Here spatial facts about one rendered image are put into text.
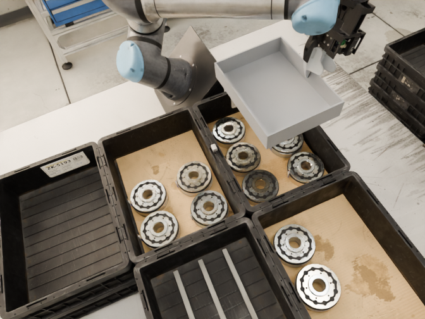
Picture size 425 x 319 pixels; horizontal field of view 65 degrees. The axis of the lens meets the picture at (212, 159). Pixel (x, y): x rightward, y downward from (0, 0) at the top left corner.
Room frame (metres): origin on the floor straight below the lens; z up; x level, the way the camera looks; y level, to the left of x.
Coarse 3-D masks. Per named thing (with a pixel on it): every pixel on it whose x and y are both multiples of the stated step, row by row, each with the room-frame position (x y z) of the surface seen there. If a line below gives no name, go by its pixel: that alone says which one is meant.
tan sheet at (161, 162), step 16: (160, 144) 0.64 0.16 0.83; (176, 144) 0.63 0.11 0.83; (192, 144) 0.62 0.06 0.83; (128, 160) 0.60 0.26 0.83; (144, 160) 0.59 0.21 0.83; (160, 160) 0.58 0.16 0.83; (176, 160) 0.57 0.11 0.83; (192, 160) 0.56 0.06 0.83; (128, 176) 0.54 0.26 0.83; (144, 176) 0.53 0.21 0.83; (160, 176) 0.52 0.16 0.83; (128, 192) 0.48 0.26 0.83; (176, 192) 0.46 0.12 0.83; (176, 208) 0.41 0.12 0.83; (208, 208) 0.39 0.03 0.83; (192, 224) 0.35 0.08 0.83
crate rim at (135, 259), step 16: (176, 112) 0.68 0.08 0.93; (192, 112) 0.67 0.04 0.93; (128, 128) 0.64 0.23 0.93; (208, 144) 0.54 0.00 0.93; (112, 176) 0.49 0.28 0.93; (224, 176) 0.43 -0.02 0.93; (112, 192) 0.43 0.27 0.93; (240, 208) 0.33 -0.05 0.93; (224, 224) 0.30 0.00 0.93; (128, 240) 0.30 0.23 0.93; (176, 240) 0.28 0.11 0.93; (144, 256) 0.25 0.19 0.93
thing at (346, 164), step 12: (216, 96) 0.72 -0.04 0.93; (204, 120) 0.63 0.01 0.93; (324, 132) 0.52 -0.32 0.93; (216, 144) 0.54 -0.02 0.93; (228, 168) 0.45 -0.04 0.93; (348, 168) 0.40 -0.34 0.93; (312, 180) 0.38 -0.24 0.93; (324, 180) 0.37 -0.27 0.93; (240, 192) 0.38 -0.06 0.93; (288, 192) 0.36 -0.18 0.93; (264, 204) 0.33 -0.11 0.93
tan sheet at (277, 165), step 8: (216, 120) 0.70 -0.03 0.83; (248, 128) 0.65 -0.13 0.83; (248, 136) 0.62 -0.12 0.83; (256, 136) 0.61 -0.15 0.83; (256, 144) 0.58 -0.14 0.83; (304, 144) 0.56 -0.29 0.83; (224, 152) 0.57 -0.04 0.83; (264, 152) 0.55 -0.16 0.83; (264, 160) 0.52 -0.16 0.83; (272, 160) 0.52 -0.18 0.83; (280, 160) 0.51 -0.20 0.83; (264, 168) 0.49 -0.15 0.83; (272, 168) 0.49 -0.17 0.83; (280, 168) 0.48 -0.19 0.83; (304, 168) 0.47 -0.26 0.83; (280, 176) 0.46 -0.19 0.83; (240, 184) 0.45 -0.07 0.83; (280, 184) 0.43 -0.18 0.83; (288, 184) 0.43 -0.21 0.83; (280, 192) 0.41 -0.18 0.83
